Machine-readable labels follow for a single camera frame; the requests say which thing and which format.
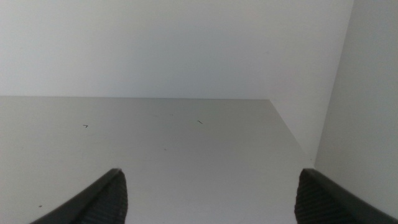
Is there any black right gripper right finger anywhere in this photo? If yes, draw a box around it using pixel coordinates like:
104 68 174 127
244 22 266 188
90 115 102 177
294 168 398 224

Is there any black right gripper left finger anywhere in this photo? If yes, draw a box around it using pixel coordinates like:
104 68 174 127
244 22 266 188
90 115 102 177
29 168 129 224

